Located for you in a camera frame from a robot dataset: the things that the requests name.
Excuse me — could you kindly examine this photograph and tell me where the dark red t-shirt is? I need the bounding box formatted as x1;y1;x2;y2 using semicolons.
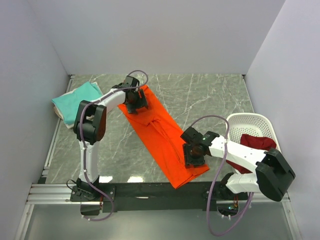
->
226;134;277;174

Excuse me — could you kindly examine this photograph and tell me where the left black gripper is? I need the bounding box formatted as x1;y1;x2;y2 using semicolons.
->
125;89;149;115

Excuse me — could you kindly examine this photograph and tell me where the orange t-shirt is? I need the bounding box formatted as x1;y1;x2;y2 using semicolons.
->
118;85;210;189

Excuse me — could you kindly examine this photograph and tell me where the folded teal t-shirt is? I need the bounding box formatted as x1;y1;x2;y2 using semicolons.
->
51;81;103;128

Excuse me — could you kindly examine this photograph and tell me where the folded beige t-shirt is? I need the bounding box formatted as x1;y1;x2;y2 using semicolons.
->
53;106;64;120

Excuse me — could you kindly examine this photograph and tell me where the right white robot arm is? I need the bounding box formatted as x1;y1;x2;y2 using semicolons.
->
180;127;296;202

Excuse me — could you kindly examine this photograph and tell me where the white perforated plastic basket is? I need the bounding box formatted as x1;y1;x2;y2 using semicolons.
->
227;112;281;151

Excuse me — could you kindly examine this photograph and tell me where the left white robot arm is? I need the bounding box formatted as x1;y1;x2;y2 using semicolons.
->
73;74;148;201

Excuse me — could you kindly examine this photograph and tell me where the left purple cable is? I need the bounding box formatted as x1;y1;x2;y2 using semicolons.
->
79;69;149;223

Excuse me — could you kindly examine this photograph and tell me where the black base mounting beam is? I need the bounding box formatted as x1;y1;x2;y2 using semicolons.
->
70;181;248;216

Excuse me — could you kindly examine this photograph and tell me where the aluminium frame rail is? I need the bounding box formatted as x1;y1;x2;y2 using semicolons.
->
13;74;75;240

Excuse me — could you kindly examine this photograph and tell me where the folded white t-shirt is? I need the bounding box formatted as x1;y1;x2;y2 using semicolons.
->
63;81;103;129

